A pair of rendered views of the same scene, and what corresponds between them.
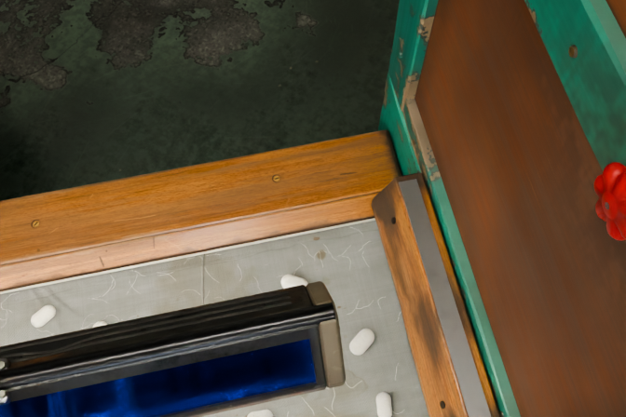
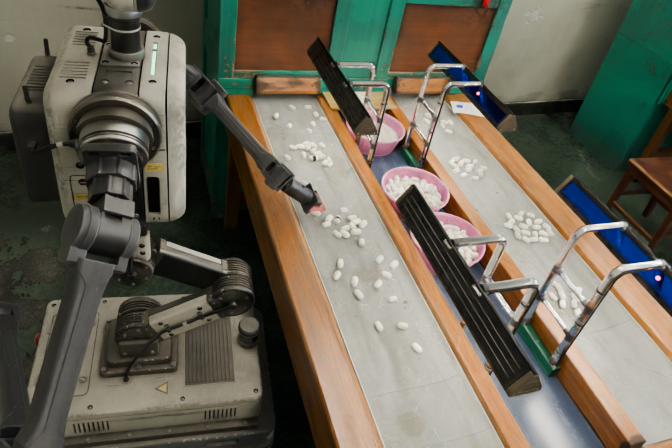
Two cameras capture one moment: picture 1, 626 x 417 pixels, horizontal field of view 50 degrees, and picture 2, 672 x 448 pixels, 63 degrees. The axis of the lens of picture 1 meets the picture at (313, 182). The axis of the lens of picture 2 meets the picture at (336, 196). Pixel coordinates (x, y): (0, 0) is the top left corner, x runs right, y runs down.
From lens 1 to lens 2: 220 cm
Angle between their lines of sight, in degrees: 62
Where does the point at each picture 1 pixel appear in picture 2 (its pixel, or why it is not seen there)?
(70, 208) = not seen: hidden behind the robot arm
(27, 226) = not seen: hidden behind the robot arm
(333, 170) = (241, 103)
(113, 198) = not seen: hidden behind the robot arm
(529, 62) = (276, 6)
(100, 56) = (34, 327)
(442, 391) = (309, 84)
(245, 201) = (251, 118)
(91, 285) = (276, 151)
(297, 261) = (268, 116)
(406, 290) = (284, 87)
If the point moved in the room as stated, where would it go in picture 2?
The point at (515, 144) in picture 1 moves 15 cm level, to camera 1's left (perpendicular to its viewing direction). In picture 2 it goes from (281, 23) to (282, 38)
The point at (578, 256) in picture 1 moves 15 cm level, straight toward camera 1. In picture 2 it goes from (306, 18) to (332, 31)
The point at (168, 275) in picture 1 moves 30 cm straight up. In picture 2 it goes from (272, 137) to (280, 71)
